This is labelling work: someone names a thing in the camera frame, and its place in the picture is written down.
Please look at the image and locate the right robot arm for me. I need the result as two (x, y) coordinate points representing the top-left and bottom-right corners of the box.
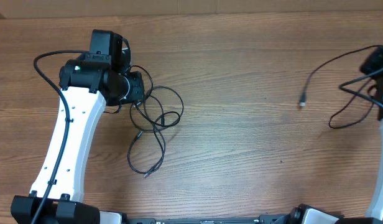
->
(276, 45), (383, 223)

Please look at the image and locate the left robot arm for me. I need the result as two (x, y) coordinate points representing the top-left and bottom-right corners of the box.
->
(11, 30), (144, 223)

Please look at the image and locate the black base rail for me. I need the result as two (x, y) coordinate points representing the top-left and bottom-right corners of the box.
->
(123, 214), (290, 224)

